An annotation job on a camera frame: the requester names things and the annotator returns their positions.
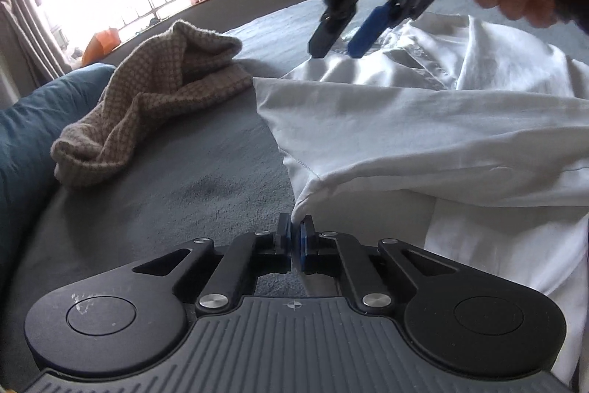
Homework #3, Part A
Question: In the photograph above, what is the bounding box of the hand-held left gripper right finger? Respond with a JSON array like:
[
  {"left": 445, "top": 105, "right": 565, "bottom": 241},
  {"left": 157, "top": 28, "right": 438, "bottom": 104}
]
[{"left": 297, "top": 214, "right": 471, "bottom": 315}]

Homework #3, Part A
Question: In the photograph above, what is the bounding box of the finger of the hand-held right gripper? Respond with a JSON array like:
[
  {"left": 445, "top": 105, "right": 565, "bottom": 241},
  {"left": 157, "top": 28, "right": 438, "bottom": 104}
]
[
  {"left": 307, "top": 7, "right": 356, "bottom": 59},
  {"left": 347, "top": 3, "right": 402, "bottom": 57}
]

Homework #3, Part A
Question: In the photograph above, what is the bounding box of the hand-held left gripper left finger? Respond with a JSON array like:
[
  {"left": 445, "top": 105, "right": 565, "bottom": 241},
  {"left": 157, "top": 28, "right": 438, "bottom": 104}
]
[{"left": 115, "top": 213, "right": 292, "bottom": 314}]

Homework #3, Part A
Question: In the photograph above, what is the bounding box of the white button shirt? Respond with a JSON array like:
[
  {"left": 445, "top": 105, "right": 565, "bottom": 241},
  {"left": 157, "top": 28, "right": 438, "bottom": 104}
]
[{"left": 253, "top": 12, "right": 589, "bottom": 381}]

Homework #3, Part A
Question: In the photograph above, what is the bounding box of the beige checked sweater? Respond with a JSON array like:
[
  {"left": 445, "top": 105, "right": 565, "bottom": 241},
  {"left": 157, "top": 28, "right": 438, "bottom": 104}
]
[{"left": 50, "top": 19, "right": 255, "bottom": 191}]

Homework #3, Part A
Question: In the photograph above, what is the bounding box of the orange bag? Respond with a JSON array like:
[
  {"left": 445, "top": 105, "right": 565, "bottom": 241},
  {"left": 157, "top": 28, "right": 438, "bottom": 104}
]
[{"left": 82, "top": 27, "right": 121, "bottom": 66}]

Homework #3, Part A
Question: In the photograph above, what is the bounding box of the blue pillow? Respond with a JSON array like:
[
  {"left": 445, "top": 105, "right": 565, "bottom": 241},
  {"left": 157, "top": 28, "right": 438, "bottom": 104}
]
[{"left": 0, "top": 63, "right": 117, "bottom": 271}]

